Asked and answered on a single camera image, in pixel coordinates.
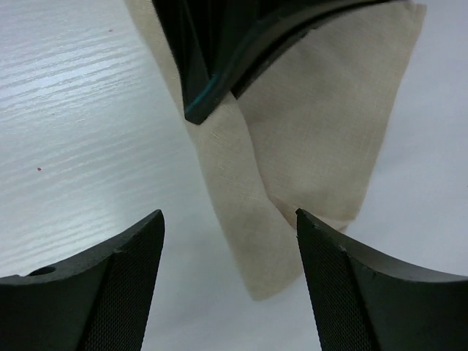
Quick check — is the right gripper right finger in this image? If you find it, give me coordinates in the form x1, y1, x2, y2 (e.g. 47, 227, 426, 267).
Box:
296, 209, 467, 351

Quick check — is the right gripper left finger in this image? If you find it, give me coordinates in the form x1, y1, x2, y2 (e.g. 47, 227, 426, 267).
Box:
1, 210, 165, 351

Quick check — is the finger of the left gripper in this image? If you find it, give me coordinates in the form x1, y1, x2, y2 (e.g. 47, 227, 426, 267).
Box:
153, 0, 376, 125
230, 16, 341, 100

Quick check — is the beige cloth napkin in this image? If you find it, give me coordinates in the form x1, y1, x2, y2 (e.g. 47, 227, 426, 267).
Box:
127, 1, 426, 301

